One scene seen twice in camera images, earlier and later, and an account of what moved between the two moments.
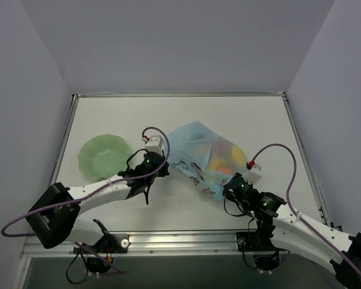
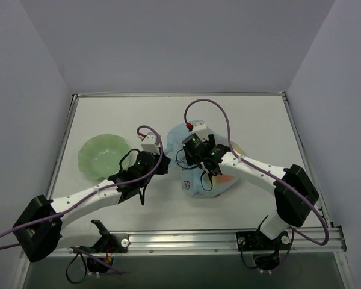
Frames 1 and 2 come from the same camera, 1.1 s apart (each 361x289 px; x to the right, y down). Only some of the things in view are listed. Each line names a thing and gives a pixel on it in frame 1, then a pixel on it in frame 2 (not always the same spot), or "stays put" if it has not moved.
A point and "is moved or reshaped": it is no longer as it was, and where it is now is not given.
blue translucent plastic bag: (206, 159) is moved or reshaped
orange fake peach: (225, 171) is moved or reshaped
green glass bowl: (103, 156) stays put
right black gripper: (230, 186) → (192, 155)
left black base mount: (109, 244) stays put
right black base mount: (266, 256) stays put
